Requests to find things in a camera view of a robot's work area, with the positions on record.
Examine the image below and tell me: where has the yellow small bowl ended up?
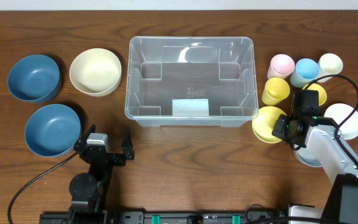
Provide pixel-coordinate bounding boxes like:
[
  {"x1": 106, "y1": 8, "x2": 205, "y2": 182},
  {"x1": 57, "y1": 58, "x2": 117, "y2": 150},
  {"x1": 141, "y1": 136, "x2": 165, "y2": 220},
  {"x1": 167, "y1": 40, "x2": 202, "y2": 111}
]
[{"x1": 252, "y1": 106, "x2": 286, "y2": 144}]

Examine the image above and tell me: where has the yellow cup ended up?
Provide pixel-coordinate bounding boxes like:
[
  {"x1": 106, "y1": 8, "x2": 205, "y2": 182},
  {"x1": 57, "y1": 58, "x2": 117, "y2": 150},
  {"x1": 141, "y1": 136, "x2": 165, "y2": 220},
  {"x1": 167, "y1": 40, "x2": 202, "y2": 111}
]
[
  {"x1": 262, "y1": 77, "x2": 290, "y2": 106},
  {"x1": 303, "y1": 83, "x2": 328, "y2": 106}
]

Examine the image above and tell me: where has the light grey small bowl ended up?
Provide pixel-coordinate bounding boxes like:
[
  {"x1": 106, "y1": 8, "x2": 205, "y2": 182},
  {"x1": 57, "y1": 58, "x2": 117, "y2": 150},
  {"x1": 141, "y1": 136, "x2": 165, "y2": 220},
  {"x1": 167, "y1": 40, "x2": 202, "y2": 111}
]
[{"x1": 293, "y1": 148, "x2": 322, "y2": 167}]

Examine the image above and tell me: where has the lower blue bowl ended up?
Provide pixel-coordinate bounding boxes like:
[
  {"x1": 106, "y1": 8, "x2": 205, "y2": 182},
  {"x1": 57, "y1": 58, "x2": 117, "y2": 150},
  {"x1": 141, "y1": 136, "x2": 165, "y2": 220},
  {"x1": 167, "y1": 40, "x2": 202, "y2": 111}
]
[{"x1": 24, "y1": 104, "x2": 81, "y2": 157}]

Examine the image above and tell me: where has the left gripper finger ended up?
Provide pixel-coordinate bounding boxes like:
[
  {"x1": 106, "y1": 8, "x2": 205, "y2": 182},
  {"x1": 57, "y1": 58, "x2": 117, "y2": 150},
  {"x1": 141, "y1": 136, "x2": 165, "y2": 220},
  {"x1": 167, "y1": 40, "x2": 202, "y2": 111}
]
[
  {"x1": 74, "y1": 124, "x2": 96, "y2": 152},
  {"x1": 121, "y1": 128, "x2": 135, "y2": 160}
]

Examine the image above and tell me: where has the pink cup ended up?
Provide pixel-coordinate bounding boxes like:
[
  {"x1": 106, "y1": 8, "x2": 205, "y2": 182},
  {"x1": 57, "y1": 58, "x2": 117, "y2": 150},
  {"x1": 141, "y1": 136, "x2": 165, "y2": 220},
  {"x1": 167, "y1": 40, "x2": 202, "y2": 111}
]
[{"x1": 267, "y1": 54, "x2": 295, "y2": 79}]

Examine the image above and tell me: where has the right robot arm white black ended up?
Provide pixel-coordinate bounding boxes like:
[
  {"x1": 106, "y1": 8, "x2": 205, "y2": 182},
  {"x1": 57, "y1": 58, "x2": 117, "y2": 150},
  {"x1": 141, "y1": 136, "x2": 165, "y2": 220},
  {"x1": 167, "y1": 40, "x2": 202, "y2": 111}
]
[{"x1": 272, "y1": 114, "x2": 358, "y2": 223}]

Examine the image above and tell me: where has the cream bowl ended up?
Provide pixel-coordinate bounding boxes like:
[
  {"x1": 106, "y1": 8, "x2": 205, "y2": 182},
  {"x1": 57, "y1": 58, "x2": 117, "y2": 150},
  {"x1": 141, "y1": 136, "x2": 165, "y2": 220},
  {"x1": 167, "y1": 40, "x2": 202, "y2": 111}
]
[{"x1": 69, "y1": 48, "x2": 122, "y2": 97}]

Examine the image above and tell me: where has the left black cable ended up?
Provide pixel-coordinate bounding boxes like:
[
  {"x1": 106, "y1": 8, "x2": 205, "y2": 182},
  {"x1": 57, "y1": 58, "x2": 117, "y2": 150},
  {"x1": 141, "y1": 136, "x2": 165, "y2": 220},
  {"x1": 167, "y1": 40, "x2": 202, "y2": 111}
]
[{"x1": 7, "y1": 151, "x2": 80, "y2": 224}]

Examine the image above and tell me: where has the upper blue bowl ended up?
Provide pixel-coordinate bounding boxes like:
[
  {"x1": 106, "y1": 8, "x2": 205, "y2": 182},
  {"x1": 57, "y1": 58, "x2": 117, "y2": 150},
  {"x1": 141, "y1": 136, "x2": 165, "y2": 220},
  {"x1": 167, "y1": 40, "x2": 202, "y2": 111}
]
[{"x1": 7, "y1": 55, "x2": 62, "y2": 103}]

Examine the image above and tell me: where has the white small bowl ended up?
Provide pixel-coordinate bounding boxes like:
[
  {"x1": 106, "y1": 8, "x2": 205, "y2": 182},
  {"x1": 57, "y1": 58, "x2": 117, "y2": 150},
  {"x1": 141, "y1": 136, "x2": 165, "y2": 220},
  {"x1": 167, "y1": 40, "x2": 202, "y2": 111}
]
[{"x1": 324, "y1": 103, "x2": 358, "y2": 140}]

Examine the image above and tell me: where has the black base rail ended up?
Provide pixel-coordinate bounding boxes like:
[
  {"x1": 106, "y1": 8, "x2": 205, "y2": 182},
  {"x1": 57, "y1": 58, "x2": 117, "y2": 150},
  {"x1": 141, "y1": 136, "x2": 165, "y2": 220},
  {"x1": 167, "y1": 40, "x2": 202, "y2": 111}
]
[{"x1": 39, "y1": 209, "x2": 283, "y2": 224}]

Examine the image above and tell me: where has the cream white cup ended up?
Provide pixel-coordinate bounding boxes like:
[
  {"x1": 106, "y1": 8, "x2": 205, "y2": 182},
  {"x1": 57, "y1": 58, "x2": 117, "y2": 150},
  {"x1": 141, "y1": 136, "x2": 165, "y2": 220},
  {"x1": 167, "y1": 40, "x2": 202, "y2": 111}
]
[{"x1": 318, "y1": 53, "x2": 343, "y2": 78}]

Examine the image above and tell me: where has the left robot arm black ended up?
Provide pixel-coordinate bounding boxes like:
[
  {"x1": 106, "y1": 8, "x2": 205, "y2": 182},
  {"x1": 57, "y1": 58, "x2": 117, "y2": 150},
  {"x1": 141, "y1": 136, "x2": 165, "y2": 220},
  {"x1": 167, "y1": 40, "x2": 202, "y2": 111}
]
[{"x1": 68, "y1": 125, "x2": 135, "y2": 224}]

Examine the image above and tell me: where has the blue bowl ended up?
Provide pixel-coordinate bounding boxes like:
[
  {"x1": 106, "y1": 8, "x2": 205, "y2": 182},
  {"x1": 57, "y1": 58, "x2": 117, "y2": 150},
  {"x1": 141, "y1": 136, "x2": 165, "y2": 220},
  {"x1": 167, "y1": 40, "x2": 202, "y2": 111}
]
[
  {"x1": 7, "y1": 55, "x2": 62, "y2": 103},
  {"x1": 24, "y1": 104, "x2": 81, "y2": 157}
]

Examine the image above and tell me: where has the clear plastic storage container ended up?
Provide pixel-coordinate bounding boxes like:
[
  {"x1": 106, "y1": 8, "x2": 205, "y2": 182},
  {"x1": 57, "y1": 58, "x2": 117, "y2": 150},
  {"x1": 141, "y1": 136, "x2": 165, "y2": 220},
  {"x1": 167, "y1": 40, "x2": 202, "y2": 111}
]
[{"x1": 124, "y1": 36, "x2": 259, "y2": 127}]

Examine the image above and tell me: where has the light blue cup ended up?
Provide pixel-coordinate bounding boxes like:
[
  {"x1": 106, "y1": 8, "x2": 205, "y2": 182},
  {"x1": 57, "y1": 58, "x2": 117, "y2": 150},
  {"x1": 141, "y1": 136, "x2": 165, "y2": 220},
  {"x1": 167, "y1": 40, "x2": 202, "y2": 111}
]
[{"x1": 290, "y1": 58, "x2": 319, "y2": 88}]

